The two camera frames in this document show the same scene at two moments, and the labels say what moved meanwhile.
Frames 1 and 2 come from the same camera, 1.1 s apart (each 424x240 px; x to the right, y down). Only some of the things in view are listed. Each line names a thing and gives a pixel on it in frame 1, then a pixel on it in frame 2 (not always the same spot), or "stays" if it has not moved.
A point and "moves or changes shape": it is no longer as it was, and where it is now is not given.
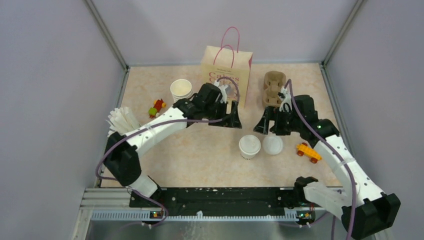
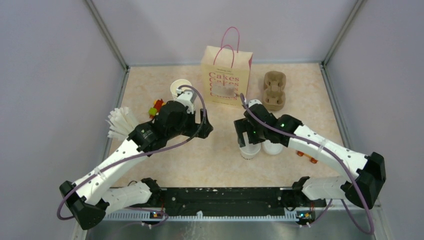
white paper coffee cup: (248, 156) moves or changes shape
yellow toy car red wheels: (304, 149) stays
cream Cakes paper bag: (227, 61) stays
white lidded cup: (250, 144) stays
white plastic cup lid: (272, 144) stays
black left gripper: (232, 119) -> (194, 126)
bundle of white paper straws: (121, 121) stays
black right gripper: (271, 113) -> (242, 125)
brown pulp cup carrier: (274, 80) stays
